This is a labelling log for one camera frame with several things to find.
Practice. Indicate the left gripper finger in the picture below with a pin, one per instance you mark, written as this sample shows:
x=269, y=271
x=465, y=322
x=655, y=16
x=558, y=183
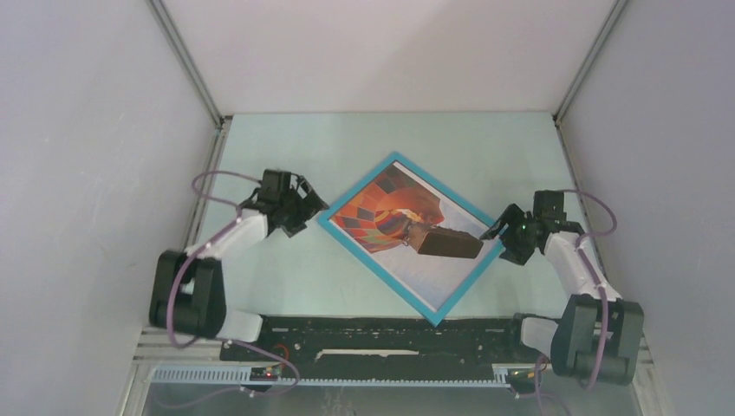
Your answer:
x=292, y=225
x=311, y=202

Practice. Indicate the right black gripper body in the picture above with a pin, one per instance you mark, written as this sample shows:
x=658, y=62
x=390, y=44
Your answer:
x=523, y=233

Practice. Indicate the wooden picture frame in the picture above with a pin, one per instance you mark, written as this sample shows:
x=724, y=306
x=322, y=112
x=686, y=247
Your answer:
x=344, y=235

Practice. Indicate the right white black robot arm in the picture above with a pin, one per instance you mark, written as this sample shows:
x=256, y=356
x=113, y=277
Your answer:
x=598, y=335

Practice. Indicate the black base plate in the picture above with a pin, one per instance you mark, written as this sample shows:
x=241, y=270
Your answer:
x=396, y=349

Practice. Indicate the hot air balloon photo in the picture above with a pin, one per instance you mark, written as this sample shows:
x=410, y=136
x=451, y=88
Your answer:
x=410, y=229

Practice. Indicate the small circuit board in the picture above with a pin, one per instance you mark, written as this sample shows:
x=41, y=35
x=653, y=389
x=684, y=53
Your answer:
x=522, y=382
x=270, y=374

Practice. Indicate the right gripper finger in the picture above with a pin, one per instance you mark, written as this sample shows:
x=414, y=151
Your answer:
x=509, y=221
x=518, y=254

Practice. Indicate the left small circuit board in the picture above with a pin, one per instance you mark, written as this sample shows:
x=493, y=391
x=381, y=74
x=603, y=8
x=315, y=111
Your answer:
x=270, y=374

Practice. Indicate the right small circuit board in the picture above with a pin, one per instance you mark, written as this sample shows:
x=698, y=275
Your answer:
x=522, y=382

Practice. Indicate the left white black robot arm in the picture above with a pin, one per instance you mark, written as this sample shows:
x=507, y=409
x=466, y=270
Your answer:
x=188, y=289

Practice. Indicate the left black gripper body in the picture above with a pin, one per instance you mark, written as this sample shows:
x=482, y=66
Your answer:
x=294, y=206

